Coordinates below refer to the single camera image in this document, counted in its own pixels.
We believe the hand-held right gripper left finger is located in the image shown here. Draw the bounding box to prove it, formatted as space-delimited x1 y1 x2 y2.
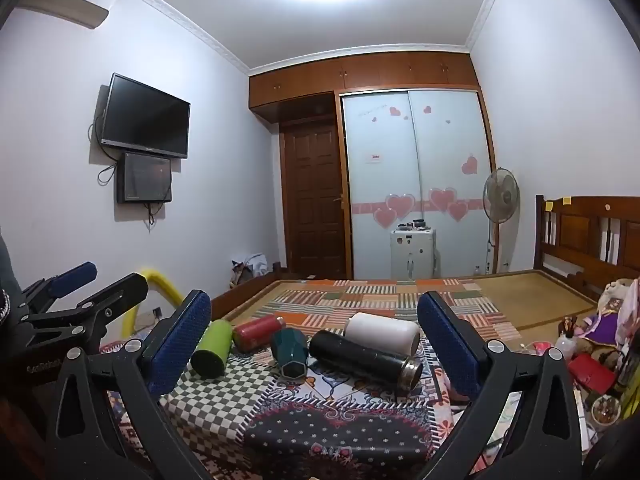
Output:
45 289 221 480

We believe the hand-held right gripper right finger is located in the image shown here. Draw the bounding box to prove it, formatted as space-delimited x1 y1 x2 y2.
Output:
414 290 586 480

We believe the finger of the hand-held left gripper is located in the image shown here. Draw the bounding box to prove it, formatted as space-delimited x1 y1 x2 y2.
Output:
17 261 99 322
20 272 151 357

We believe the white cup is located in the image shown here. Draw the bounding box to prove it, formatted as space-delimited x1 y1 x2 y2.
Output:
343 312 422 356

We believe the red cup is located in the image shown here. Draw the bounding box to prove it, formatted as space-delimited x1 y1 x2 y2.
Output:
232 314 287 354

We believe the black thermos cup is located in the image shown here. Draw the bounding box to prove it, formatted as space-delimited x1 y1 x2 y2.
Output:
308 329 425 390

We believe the dark green faceted cup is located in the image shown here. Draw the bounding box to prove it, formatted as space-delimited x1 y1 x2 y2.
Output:
271 328 310 380

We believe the yellow foam tube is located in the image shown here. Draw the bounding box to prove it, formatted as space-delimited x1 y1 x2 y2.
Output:
119 266 184 337

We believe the checkered cloth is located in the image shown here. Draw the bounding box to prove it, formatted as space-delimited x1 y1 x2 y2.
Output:
159 352 283 438

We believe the small white cabinet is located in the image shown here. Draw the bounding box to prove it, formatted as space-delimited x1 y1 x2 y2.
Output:
389 227 437 281

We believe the grey bag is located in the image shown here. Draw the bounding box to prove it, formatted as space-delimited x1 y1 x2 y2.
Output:
229 253 271 289

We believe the woven straw mat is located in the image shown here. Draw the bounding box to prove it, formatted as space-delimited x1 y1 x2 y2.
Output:
270 269 599 332

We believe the patchwork blanket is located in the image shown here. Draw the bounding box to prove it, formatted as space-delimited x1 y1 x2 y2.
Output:
219 278 524 347

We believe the white plastic bottle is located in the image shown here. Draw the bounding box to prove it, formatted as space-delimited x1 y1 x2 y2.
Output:
553 332 576 362

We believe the dark floral cloth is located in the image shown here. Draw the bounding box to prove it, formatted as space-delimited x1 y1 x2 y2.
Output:
239 399 453 480

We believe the red box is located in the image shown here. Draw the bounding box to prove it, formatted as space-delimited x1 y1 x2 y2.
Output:
567 353 619 394

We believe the standing fan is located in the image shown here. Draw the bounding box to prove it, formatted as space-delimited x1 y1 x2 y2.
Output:
482 167 521 277

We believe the doll in purple dress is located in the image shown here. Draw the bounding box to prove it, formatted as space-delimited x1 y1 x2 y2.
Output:
574 278 640 357

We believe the small round jar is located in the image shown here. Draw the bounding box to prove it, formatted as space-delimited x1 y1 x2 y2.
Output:
591 395 623 424

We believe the wooden bed headboard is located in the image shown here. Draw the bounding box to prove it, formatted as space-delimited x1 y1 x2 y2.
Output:
534 194 640 302

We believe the wooden wardrobe with sliding doors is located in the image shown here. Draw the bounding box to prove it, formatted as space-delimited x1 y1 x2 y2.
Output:
248 50 499 282

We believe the brown wooden door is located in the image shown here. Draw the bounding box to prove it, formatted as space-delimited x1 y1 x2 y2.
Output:
278 115 349 281

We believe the small black wall monitor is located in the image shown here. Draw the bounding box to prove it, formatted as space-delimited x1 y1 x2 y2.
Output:
116 151 174 205

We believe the black wall television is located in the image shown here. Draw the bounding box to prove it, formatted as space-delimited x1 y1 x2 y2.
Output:
97 72 192 160

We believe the wall air conditioner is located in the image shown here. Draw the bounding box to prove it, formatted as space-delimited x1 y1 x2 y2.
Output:
15 0 110 30

